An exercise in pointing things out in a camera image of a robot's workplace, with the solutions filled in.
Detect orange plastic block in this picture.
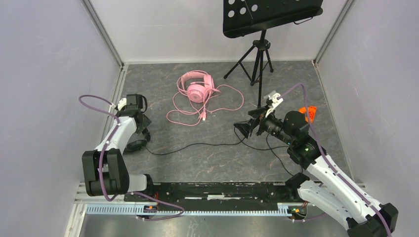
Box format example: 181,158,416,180
298,106,317,123

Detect black headphones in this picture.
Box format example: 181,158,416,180
124,113,151,153

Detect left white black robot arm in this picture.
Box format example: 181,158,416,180
82,94,155,201

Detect black headphone cable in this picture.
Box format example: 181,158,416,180
145,125,303,177

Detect black music stand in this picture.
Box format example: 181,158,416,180
222,0,323,107

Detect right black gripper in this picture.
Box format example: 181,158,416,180
233,104,294,146

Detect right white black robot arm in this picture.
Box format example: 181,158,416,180
234,107,398,237

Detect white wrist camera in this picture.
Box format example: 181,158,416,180
263,90,284,118
116,98,127,111

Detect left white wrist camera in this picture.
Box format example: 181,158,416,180
116,98,127,111

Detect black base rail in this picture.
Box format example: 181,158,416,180
143,182,307,211

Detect pink headphones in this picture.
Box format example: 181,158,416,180
177,70,215,103

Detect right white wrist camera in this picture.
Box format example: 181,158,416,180
263,90,284,118

